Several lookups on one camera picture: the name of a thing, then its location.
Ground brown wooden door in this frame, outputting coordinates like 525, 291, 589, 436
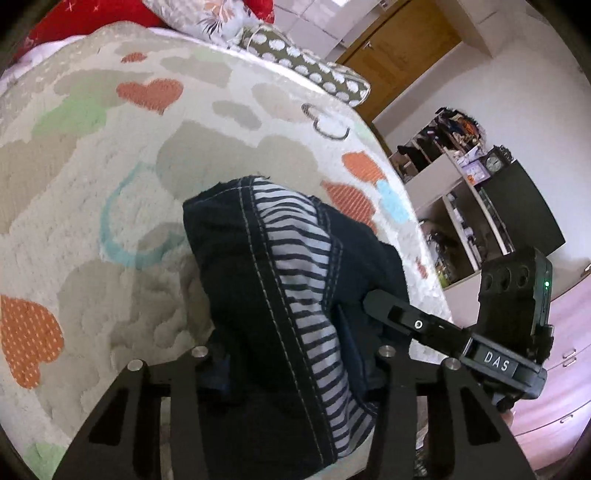
335, 0, 463, 123

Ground small red pillow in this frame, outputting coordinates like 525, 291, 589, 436
243, 0, 274, 24

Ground floral grey pillow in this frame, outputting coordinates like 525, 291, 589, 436
142, 0, 260, 48

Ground dark navy striped pants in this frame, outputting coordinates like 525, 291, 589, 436
183, 177, 408, 479

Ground large red pillow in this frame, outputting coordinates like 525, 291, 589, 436
13, 0, 166, 61

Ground white glossy wardrobe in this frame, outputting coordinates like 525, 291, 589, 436
274, 0, 397, 60

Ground olive white dotted bolster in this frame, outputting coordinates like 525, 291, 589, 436
239, 23, 370, 107

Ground small desk clock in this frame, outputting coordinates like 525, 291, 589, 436
483, 145, 514, 175

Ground white shelf unit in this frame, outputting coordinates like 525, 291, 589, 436
386, 106, 516, 289

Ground black cabinet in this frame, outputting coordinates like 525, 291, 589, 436
477, 161, 566, 256

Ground heart patterned quilt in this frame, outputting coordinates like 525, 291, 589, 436
1, 22, 451, 479

